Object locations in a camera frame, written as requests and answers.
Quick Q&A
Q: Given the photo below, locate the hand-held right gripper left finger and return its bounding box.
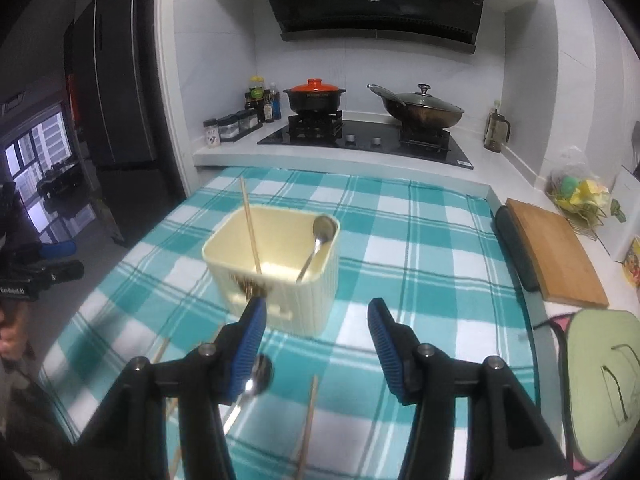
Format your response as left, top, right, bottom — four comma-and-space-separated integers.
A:
75, 296, 269, 480

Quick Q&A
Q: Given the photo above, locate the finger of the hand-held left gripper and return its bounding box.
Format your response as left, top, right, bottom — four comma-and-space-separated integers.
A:
29, 259, 86, 292
38, 240, 78, 261

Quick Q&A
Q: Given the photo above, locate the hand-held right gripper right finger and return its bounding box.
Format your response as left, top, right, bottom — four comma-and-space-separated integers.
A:
366, 297, 569, 480

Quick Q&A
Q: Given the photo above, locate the metal spoon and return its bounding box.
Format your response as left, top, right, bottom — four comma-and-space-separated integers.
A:
296, 215, 339, 283
221, 354, 275, 436

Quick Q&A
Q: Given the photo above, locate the cream utensil holder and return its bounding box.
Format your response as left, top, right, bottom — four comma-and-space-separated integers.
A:
201, 205, 342, 337

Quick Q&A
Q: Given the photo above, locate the person's left hand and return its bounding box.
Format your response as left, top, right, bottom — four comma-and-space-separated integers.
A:
0, 302, 32, 362

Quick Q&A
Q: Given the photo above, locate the teal checkered cloth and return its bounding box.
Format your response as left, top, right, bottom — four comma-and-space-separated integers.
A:
37, 166, 551, 480

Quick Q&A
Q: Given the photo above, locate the dark mat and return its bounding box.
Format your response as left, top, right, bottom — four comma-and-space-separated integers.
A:
492, 206, 543, 293

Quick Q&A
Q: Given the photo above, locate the dark grey refrigerator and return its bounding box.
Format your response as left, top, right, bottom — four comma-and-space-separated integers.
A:
64, 0, 187, 248

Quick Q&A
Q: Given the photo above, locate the wooden cutting board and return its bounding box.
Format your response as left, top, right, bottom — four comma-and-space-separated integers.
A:
505, 198, 610, 309

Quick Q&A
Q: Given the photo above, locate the black gas stove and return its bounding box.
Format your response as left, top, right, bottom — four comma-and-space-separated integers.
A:
256, 110, 474, 168

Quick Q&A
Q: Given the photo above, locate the dark wok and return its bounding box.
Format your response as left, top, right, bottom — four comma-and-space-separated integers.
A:
367, 84, 466, 130

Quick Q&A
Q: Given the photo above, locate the glass wok lid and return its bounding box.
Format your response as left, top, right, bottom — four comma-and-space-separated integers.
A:
382, 83, 463, 111

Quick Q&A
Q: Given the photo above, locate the black clay pot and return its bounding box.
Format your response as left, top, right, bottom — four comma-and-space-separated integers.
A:
283, 87, 348, 115

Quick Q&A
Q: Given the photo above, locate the clear plastic bag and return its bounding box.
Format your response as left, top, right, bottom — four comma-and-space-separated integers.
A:
545, 146, 626, 236

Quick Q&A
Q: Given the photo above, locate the orange pot lid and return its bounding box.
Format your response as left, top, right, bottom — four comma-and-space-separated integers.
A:
290, 78, 340, 95

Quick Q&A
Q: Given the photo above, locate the white printed box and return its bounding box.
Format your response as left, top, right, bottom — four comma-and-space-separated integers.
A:
597, 162, 640, 263

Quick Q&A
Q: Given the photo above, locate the black range hood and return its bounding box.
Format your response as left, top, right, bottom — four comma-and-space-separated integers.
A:
247, 0, 496, 56

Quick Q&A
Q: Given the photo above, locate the wire rack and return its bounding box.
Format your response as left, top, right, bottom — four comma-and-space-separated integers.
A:
547, 180, 608, 237

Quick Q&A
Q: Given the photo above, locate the glass pitcher brown handle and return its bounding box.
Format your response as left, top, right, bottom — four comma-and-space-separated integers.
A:
483, 101, 511, 152

